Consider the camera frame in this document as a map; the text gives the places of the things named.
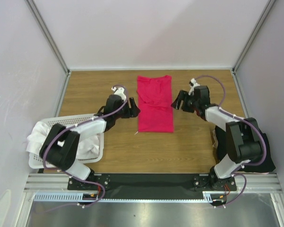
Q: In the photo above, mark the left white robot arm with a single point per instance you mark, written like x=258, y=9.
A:
x=60, y=146

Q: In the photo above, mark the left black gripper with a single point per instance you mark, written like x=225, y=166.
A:
x=132, y=112

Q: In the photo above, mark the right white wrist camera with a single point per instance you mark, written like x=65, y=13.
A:
x=193, y=83

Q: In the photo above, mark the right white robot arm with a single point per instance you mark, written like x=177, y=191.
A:
x=245, y=145

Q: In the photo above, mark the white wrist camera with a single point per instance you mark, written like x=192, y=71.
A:
x=193, y=83
x=119, y=91

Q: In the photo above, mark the black folded t shirt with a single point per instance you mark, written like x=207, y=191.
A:
x=267, y=166

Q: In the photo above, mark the white crumpled t shirt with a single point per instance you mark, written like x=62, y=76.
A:
x=87, y=149

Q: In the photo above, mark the aluminium frame rail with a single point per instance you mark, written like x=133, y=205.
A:
x=53, y=187

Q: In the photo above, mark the pink t shirt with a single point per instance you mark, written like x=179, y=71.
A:
x=154, y=102

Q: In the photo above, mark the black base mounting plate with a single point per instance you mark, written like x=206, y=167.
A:
x=160, y=186

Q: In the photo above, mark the white laundry basket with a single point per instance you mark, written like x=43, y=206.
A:
x=36, y=162

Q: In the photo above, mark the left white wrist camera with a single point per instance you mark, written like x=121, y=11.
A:
x=119, y=91

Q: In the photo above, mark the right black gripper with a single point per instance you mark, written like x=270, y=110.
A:
x=186, y=103

